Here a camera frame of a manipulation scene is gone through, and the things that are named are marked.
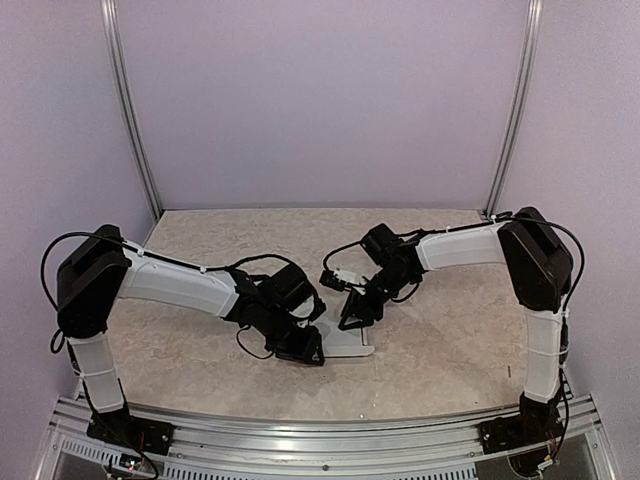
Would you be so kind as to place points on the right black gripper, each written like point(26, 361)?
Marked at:
point(356, 306)

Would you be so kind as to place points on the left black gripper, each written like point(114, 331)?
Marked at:
point(305, 350)

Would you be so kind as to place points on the white paper box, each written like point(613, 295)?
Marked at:
point(342, 344)

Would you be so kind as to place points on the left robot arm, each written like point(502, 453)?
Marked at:
point(282, 307)

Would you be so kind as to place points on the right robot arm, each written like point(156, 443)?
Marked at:
point(539, 265)

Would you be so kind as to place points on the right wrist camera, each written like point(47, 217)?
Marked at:
point(341, 280)

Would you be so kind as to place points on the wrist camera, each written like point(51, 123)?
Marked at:
point(310, 309)
point(341, 280)

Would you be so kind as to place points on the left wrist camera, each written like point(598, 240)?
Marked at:
point(310, 309)

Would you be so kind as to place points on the front aluminium rail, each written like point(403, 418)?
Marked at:
point(217, 447)

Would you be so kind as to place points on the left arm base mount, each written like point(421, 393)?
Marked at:
point(139, 434)

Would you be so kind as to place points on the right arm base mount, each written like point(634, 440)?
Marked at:
point(512, 432)

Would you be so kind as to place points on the right aluminium frame post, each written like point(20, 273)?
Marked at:
point(517, 106)

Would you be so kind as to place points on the aluminium frame post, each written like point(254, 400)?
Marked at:
point(115, 49)
point(517, 106)

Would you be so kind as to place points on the left aluminium frame post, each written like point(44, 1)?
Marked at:
point(115, 49)

